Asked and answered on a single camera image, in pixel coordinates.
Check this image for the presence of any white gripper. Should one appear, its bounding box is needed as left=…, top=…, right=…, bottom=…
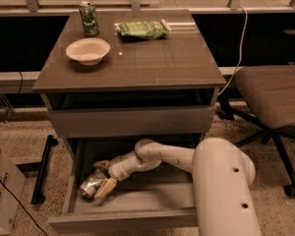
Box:
left=93, top=151, right=147, bottom=200

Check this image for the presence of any silver 7up can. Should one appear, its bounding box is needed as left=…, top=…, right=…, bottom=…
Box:
left=79, top=168, right=108, bottom=199

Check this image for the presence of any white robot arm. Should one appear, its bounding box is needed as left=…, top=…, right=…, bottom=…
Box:
left=94, top=138, right=262, bottom=236

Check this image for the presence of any closed grey top drawer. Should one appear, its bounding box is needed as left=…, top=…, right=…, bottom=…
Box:
left=48, top=106, right=215, bottom=138

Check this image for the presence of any open grey middle drawer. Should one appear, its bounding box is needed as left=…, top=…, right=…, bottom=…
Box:
left=48, top=137, right=198, bottom=234

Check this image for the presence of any grey drawer cabinet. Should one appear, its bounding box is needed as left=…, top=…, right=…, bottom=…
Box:
left=31, top=9, right=227, bottom=149

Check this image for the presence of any green soda can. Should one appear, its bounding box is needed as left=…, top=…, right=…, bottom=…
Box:
left=79, top=1, right=99, bottom=36

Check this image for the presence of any black metal bar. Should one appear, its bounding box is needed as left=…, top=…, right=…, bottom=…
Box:
left=30, top=135, right=58, bottom=205

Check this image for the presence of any cardboard box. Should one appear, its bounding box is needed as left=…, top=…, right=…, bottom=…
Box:
left=0, top=149, right=26, bottom=235

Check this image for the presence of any white bowl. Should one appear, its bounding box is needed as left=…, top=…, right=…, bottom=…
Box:
left=66, top=38, right=110, bottom=66

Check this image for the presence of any green chip bag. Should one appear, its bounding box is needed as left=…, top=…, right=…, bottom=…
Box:
left=115, top=20, right=171, bottom=39

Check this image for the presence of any grey office chair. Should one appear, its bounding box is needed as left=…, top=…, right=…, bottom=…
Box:
left=218, top=65, right=295, bottom=198

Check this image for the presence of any black cable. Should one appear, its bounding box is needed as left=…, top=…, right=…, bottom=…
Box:
left=0, top=160, right=49, bottom=236

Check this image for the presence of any white cable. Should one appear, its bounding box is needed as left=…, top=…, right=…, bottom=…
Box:
left=216, top=5, right=249, bottom=97

